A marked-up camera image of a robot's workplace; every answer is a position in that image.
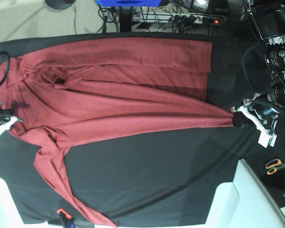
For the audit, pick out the black table leg post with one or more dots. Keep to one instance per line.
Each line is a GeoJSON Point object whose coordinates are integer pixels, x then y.
{"type": "Point", "coordinates": [125, 18]}

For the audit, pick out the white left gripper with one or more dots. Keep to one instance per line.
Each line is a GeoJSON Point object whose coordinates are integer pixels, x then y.
{"type": "Point", "coordinates": [263, 111]}

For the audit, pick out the white power strip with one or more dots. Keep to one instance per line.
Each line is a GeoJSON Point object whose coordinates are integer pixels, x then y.
{"type": "Point", "coordinates": [175, 18]}

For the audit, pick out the red long-sleeve T-shirt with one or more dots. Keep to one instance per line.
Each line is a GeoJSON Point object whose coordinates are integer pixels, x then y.
{"type": "Point", "coordinates": [94, 90]}

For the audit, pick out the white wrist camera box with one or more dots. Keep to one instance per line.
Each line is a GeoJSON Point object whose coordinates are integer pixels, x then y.
{"type": "Point", "coordinates": [266, 140]}

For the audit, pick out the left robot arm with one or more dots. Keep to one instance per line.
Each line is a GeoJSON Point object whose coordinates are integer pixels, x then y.
{"type": "Point", "coordinates": [268, 18]}

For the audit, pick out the white foam block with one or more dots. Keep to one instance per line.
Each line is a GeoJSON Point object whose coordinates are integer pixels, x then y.
{"type": "Point", "coordinates": [244, 203]}

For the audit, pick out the black round stand base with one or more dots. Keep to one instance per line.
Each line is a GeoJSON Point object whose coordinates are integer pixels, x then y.
{"type": "Point", "coordinates": [60, 4]}

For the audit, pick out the yellow-handled scissors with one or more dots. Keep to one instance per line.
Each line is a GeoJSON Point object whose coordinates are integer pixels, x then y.
{"type": "Point", "coordinates": [274, 166]}

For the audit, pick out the blue plastic box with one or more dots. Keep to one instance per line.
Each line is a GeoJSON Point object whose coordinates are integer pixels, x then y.
{"type": "Point", "coordinates": [128, 3]}

